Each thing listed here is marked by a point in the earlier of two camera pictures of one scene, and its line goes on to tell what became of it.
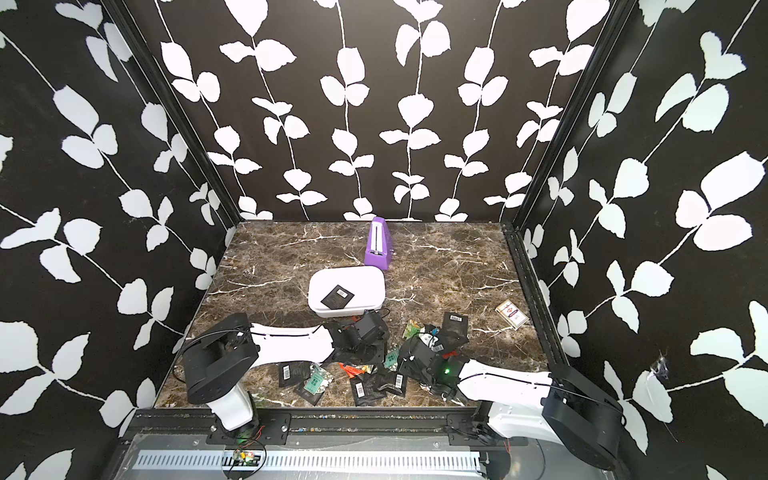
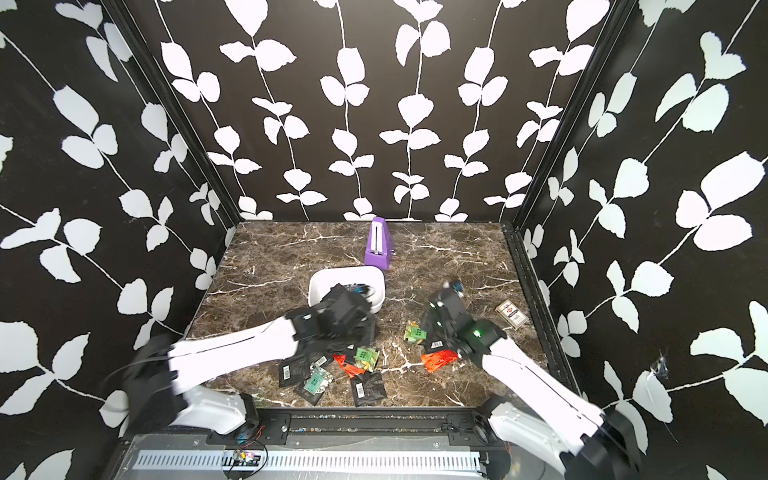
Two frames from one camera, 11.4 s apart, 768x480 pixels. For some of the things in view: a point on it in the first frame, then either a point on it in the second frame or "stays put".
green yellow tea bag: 412,330 stays put
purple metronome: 379,251 stays put
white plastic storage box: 366,283 stays put
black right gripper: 402,365 to 430,319
